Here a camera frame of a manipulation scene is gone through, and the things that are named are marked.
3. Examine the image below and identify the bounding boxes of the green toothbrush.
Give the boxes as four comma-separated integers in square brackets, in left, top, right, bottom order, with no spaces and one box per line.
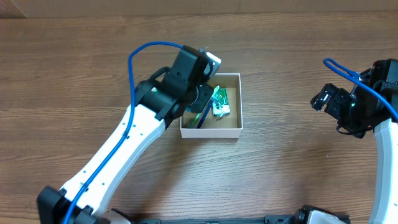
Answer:
[188,86,220,128]

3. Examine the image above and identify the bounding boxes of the blue disposable razor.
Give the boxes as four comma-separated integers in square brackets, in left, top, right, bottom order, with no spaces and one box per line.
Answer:
[197,96,218,129]

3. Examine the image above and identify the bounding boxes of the green soap box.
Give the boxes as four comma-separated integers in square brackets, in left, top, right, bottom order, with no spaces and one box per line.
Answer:
[212,88,231,118]

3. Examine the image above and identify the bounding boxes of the pink cardboard box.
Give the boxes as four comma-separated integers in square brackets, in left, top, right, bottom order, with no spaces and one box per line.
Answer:
[180,73,243,139]

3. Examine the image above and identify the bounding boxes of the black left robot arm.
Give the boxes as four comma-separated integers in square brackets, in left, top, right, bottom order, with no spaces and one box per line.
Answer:
[37,67,217,223]

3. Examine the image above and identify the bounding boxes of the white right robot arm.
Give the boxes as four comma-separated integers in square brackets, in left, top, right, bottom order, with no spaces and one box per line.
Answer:
[310,83,397,223]

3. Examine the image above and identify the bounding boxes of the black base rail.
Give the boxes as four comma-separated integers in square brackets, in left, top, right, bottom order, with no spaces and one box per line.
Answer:
[102,204,351,224]

